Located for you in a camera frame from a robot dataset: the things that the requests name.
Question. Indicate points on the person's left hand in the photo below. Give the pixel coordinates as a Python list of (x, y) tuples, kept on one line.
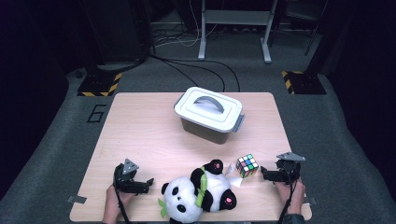
[(113, 202)]

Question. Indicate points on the white paper hang tag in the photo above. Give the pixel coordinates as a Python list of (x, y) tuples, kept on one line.
[(236, 182)]

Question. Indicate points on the panda plush toy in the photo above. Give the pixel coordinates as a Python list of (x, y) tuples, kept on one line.
[(214, 186)]

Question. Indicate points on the colourful puzzle cube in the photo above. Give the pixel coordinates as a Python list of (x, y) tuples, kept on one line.
[(247, 165)]

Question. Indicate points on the black stand base striped edge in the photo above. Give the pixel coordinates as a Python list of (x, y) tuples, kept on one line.
[(98, 84), (306, 83)]

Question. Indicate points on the person's right hand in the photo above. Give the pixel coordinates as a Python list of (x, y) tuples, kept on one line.
[(295, 196)]

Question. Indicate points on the grey tape tab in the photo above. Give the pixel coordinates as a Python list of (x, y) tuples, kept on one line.
[(310, 201), (76, 199)]

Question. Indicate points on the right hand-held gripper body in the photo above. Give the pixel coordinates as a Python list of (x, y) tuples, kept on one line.
[(288, 171)]

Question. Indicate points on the dark metal stand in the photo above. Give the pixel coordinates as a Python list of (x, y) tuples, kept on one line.
[(313, 37)]

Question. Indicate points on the brown translucent storage box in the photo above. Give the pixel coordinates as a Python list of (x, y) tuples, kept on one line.
[(202, 132)]

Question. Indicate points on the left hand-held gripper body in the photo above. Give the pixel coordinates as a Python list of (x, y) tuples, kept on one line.
[(124, 180)]

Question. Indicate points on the white metal frame stand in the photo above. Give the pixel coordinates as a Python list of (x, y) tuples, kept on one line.
[(236, 17)]

